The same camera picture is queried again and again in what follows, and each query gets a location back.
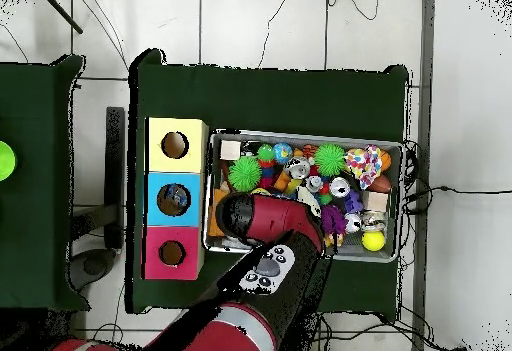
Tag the crushed silver can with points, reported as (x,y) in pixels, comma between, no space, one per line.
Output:
(298,168)

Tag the black monitor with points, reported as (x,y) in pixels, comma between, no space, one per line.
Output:
(115,167)

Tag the bright green round lid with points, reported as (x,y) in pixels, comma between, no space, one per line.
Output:
(6,161)

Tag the grey stand base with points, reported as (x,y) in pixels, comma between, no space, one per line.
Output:
(92,265)

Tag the large green spiky ball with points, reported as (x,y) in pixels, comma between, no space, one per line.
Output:
(329,160)

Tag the black rod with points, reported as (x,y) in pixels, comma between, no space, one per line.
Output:
(62,13)

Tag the yellow ball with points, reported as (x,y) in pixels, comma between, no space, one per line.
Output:
(373,241)

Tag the dark green tablecloth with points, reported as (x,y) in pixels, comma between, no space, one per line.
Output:
(36,227)
(260,99)

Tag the plain wooden block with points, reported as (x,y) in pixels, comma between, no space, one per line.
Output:
(230,150)

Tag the wooden box with three holes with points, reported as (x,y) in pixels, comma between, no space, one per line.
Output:
(154,207)

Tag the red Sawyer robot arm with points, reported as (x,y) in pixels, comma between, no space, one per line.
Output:
(280,215)

